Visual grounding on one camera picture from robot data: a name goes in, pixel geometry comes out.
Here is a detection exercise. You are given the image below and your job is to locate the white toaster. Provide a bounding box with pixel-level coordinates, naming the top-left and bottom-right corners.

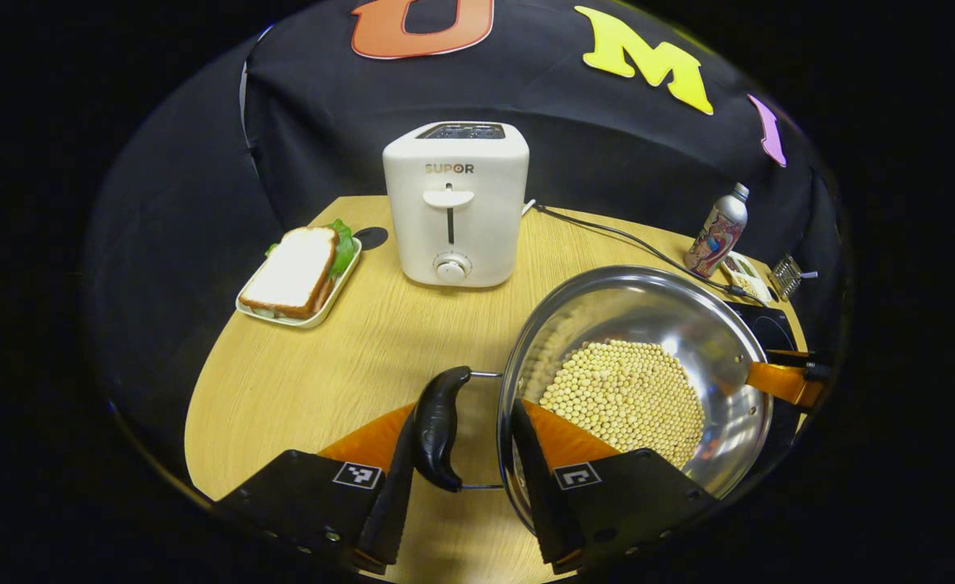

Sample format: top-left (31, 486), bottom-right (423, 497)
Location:
top-left (382, 122), bottom-right (530, 289)

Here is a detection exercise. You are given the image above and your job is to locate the black power cable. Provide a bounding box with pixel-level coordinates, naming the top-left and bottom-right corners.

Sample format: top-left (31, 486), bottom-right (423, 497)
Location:
top-left (534, 204), bottom-right (766, 305)

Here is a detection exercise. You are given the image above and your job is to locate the silver printed bottle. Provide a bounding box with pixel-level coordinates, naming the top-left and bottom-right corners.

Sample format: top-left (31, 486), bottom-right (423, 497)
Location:
top-left (683, 182), bottom-right (750, 279)

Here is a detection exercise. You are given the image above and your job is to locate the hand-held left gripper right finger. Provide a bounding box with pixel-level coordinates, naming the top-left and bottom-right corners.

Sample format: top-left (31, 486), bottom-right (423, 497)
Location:
top-left (510, 397), bottom-right (717, 573)

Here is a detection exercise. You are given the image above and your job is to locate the stainless steel pot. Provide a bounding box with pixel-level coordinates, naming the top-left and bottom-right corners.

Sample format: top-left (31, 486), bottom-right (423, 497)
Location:
top-left (411, 265), bottom-right (774, 536)

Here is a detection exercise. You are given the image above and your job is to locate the white divided seasoning dish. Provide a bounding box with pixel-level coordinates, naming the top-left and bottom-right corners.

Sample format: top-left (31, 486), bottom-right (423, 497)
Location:
top-left (721, 251), bottom-right (774, 305)

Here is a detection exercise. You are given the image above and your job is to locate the white rectangular plate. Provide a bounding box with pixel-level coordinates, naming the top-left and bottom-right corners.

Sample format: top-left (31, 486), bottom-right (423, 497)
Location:
top-left (235, 235), bottom-right (363, 329)

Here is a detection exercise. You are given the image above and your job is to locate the black backdrop cloth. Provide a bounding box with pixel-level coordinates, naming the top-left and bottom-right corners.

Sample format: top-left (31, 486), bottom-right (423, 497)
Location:
top-left (84, 0), bottom-right (847, 479)

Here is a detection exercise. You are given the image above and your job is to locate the pile of soybeans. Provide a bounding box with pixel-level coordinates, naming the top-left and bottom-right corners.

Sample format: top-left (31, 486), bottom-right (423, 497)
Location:
top-left (538, 339), bottom-right (706, 470)

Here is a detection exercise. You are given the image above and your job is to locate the sandwich with lettuce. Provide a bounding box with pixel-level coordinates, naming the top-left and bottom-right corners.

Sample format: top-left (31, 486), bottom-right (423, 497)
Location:
top-left (240, 219), bottom-right (357, 320)

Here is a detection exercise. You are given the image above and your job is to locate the black induction cooktop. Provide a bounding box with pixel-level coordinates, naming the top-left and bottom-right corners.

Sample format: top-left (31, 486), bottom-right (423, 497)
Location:
top-left (725, 302), bottom-right (804, 463)

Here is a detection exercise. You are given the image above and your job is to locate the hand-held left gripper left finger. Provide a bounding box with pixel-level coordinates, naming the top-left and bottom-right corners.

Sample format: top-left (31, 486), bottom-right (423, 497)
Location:
top-left (214, 401), bottom-right (418, 573)

